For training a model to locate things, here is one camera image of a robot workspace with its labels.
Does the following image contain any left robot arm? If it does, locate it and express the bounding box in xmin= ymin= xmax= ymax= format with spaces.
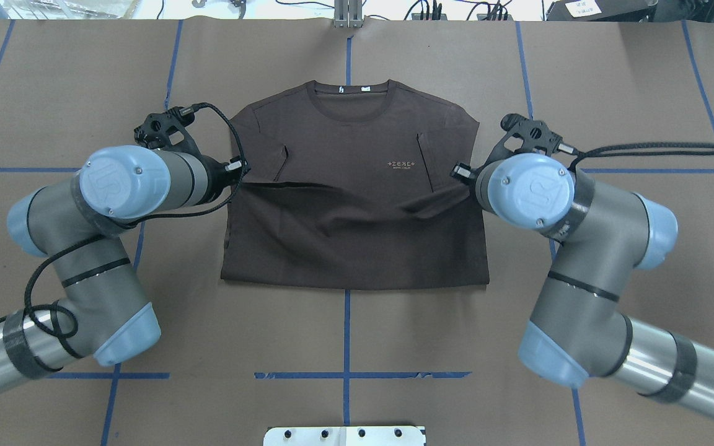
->
xmin=0 ymin=145 xmax=250 ymax=393

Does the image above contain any black equipment box with label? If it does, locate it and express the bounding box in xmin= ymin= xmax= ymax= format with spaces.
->
xmin=545 ymin=1 xmax=658 ymax=22

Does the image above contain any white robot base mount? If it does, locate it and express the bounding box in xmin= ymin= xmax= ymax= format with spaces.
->
xmin=263 ymin=426 xmax=428 ymax=445

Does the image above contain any black cable bundle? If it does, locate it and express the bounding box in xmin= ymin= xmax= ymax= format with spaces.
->
xmin=403 ymin=0 xmax=513 ymax=22

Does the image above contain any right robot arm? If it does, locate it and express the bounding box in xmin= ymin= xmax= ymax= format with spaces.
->
xmin=451 ymin=153 xmax=714 ymax=419

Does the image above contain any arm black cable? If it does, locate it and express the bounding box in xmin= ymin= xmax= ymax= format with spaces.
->
xmin=568 ymin=142 xmax=714 ymax=171
xmin=24 ymin=102 xmax=249 ymax=360

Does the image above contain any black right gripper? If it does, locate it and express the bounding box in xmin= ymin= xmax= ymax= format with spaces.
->
xmin=450 ymin=163 xmax=488 ymax=190

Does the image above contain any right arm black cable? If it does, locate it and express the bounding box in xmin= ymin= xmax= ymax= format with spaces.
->
xmin=568 ymin=142 xmax=714 ymax=171

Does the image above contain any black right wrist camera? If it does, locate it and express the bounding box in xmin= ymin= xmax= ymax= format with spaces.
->
xmin=488 ymin=113 xmax=579 ymax=163

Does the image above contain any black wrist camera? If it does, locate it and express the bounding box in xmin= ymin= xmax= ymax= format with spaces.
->
xmin=133 ymin=107 xmax=201 ymax=156
xmin=488 ymin=113 xmax=579 ymax=163

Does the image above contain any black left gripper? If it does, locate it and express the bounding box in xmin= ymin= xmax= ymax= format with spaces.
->
xmin=206 ymin=155 xmax=250 ymax=199

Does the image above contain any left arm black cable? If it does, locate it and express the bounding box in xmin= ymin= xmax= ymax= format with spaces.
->
xmin=24 ymin=102 xmax=249 ymax=360

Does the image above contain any aluminium camera post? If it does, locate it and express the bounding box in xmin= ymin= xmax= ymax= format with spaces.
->
xmin=333 ymin=0 xmax=364 ymax=28

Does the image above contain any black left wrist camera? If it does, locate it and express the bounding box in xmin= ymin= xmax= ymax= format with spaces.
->
xmin=133 ymin=107 xmax=201 ymax=156

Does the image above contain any dark brown t-shirt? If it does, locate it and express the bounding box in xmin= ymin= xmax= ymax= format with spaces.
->
xmin=220 ymin=80 xmax=490 ymax=290

